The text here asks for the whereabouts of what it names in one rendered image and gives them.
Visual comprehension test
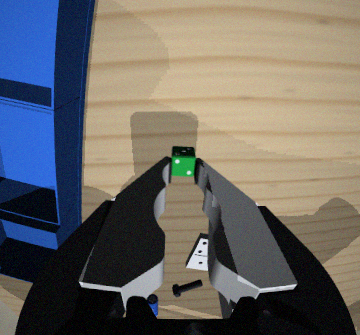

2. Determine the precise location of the blue battery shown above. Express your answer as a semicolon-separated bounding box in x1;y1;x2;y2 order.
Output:
147;294;158;317

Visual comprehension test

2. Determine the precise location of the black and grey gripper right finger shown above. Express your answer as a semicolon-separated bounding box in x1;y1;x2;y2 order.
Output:
194;158;357;335

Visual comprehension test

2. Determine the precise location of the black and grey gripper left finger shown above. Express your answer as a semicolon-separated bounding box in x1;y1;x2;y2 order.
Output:
15;156;172;335

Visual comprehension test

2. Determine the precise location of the blue three-compartment bin rack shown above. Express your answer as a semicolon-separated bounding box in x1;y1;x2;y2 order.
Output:
0;0;95;283

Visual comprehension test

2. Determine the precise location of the white domino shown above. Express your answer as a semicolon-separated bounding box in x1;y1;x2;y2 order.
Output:
186;233;208;271

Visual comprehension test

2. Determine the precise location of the green die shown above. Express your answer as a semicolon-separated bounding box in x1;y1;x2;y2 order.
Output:
171;146;196;177

